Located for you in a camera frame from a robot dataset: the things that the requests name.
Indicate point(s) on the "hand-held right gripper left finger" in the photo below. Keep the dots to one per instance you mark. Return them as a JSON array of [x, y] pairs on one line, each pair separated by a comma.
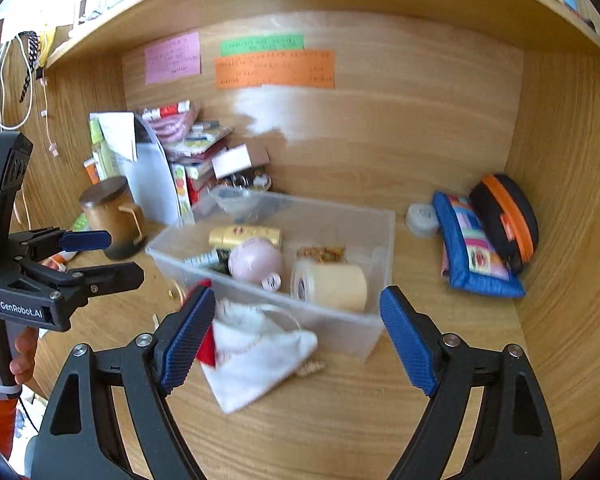
[[187, 340]]

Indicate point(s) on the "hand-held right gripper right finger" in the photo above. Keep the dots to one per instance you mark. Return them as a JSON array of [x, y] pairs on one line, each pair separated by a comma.
[[410, 340]]

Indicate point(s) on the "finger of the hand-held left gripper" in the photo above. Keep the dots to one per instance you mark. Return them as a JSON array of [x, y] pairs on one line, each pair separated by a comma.
[[110, 277], [85, 241]]

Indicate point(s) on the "clear plastic storage bin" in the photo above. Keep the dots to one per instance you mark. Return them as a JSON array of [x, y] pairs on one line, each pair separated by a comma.
[[350, 330]]

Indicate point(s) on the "white cloth pouch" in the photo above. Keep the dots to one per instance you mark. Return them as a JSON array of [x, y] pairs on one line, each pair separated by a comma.
[[260, 355]]

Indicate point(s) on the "cream round container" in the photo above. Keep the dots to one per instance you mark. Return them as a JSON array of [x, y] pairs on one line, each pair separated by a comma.
[[335, 287]]

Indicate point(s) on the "small round lilac jar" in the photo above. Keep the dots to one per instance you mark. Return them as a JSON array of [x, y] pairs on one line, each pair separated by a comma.
[[272, 282]]

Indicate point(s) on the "pink egg-shaped case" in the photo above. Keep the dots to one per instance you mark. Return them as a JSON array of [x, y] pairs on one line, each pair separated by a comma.
[[255, 260]]

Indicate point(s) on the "yellow lotion bottle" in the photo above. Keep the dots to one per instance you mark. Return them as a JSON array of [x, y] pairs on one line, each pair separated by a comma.
[[245, 237]]

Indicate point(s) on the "wooden desktop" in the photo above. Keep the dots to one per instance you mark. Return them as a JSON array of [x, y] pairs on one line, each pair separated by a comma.
[[330, 410]]

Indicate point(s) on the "person's left hand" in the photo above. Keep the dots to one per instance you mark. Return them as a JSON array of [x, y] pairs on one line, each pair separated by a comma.
[[24, 357]]

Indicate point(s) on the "orange green tube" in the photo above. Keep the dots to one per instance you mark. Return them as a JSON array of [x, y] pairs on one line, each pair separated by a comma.
[[81, 221]]

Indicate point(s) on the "brown ceramic mug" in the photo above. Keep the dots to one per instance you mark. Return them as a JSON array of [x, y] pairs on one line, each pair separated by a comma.
[[115, 230]]

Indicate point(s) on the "dark wooden mug lid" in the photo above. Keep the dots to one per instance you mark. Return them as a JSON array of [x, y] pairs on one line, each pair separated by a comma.
[[105, 192]]

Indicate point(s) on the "orange cardboard box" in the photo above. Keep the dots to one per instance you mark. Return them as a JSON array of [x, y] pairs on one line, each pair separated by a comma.
[[91, 170]]

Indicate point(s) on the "white paper documents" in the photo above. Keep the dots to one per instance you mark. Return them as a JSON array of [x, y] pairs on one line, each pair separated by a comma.
[[152, 185]]

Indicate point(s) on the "green spray bottle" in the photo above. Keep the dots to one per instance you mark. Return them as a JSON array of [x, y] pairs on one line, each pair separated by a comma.
[[97, 135]]

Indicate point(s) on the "blue patchwork pouch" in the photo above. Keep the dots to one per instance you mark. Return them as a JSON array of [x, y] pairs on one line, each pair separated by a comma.
[[475, 255]]

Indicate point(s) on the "fruit sticker sheet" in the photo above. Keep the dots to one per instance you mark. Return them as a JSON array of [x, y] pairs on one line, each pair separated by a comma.
[[181, 190]]

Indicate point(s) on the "printed white paper sheet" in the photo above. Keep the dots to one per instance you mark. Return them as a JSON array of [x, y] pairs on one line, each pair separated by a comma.
[[117, 135]]

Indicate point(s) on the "round grey tin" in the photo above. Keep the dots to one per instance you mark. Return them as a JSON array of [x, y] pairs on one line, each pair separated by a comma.
[[422, 220]]

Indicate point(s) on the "red book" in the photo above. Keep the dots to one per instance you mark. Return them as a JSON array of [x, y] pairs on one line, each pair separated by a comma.
[[197, 185]]

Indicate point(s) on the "black orange zipper case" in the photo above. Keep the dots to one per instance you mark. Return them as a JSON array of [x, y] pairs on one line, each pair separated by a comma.
[[505, 220]]

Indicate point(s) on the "white cardboard box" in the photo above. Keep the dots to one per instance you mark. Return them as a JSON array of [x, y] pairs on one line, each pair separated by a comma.
[[232, 160]]

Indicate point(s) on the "pink sticky note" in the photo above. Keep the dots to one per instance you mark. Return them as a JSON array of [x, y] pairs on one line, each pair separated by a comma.
[[172, 57]]

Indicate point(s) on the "orange sticky note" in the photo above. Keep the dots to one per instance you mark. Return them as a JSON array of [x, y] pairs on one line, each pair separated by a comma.
[[275, 70]]

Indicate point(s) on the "green sticky note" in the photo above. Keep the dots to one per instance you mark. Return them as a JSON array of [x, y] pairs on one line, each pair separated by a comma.
[[260, 44]]

